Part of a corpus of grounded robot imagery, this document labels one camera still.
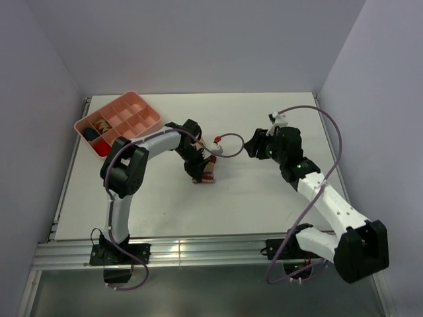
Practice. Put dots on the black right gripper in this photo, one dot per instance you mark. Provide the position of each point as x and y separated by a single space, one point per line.
258 142

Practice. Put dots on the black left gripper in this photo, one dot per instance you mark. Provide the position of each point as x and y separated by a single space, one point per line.
195 170

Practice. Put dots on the tan maroon striped sock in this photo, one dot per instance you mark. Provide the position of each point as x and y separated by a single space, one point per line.
209 168

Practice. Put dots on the tan argyle sock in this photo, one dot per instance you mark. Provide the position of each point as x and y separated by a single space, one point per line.
102 126

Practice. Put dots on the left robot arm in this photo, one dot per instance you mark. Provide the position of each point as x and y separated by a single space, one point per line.
124 169

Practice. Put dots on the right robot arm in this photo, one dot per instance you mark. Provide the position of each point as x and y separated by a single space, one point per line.
358 247

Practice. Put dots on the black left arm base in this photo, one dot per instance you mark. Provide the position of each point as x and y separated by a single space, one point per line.
117 266

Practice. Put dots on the pink compartment organizer tray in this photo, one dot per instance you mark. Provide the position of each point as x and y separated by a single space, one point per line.
129 115

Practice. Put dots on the red rolled sock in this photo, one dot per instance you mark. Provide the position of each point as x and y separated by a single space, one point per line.
102 148

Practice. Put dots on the dark teal rolled sock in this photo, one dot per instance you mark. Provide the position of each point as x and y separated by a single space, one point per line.
90 134

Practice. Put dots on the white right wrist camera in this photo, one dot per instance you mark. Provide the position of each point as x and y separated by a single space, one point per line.
278 121

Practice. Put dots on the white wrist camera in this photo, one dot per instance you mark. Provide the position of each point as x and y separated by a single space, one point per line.
216 149
278 121

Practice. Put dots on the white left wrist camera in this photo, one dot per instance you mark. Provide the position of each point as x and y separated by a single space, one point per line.
216 149

